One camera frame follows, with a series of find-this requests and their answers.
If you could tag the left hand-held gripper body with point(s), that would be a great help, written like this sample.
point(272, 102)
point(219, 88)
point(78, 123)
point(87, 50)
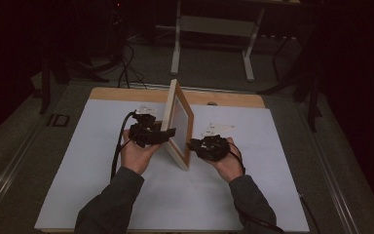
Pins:
point(147, 133)

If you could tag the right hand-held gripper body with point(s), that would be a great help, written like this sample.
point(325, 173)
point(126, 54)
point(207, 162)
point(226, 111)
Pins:
point(212, 148)

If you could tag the light wooden picture frame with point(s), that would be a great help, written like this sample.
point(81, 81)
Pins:
point(180, 123)

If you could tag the person's right hand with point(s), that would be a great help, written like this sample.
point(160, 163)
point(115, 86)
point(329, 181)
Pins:
point(230, 167)

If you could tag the person's left hand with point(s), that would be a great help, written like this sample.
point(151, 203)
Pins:
point(134, 157)

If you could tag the white metal stand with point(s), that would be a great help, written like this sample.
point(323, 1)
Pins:
point(175, 48)

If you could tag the small black floor box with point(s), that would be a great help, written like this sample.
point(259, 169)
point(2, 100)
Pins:
point(58, 120)

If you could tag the black stand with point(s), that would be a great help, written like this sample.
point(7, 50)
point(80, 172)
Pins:
point(312, 104)
point(45, 87)

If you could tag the metal rail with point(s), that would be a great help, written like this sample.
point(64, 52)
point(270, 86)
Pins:
point(334, 185)
point(9, 165)

